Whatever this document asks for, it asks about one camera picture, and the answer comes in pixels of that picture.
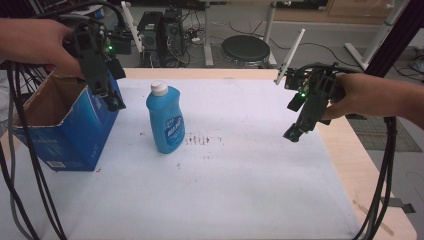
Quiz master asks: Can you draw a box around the black cable bundle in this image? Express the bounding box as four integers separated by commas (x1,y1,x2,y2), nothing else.
0,1,128,240
352,115,398,240

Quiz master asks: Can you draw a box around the white desk leg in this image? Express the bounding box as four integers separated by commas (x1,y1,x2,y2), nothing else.
202,0,215,68
262,1,279,66

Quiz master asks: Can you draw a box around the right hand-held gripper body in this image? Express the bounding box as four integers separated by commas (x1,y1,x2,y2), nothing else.
274,28,348,134

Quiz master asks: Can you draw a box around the blue cardboard box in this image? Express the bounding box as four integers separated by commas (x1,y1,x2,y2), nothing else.
7,68,123,173

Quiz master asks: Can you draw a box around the black round stool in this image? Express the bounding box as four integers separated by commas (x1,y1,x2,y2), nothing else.
220,34,272,67

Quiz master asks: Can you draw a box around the blue bottle with white cap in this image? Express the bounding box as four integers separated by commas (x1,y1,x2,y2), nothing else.
145,80,187,155

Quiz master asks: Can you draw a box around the grey tape strip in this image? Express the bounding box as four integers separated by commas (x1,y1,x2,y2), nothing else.
379,196,417,215

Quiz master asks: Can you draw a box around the person's left hand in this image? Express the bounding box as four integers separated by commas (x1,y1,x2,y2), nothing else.
18,18,85,79

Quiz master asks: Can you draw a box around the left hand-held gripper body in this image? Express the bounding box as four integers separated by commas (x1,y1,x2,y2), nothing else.
63,1,145,98

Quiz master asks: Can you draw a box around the black metal post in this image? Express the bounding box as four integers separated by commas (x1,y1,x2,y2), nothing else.
364,0,424,79

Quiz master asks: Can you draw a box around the black computer tower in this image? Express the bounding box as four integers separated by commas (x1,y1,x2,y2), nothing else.
136,10,164,68
157,7,187,67

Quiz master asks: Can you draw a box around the white metal stand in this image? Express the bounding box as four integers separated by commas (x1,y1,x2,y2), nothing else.
344,0,412,71

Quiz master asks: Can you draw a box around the person's right hand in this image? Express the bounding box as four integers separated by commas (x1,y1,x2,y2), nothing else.
320,72,372,122

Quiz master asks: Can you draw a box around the white table mat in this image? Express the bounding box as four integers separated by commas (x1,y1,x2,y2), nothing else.
0,77,363,240

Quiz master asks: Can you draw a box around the grey floor mat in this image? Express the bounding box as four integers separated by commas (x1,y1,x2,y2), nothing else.
346,114,424,154

